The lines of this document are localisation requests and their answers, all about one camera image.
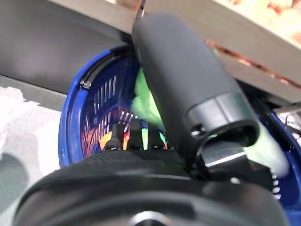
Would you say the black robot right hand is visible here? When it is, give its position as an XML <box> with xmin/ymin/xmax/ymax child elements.
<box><xmin>14</xmin><ymin>13</ymin><xmax>291</xmax><ymax>226</ymax></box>

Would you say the napa cabbage white green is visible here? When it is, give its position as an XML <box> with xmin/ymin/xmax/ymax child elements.
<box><xmin>130</xmin><ymin>67</ymin><xmax>290</xmax><ymax>178</ymax></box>

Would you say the blue plastic shopping basket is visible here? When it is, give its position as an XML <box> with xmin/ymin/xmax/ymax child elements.
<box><xmin>58</xmin><ymin>45</ymin><xmax>301</xmax><ymax>202</ymax></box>

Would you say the small orange carrot piece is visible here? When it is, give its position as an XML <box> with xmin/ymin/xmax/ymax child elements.
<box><xmin>86</xmin><ymin>128</ymin><xmax>113</xmax><ymax>151</ymax></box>

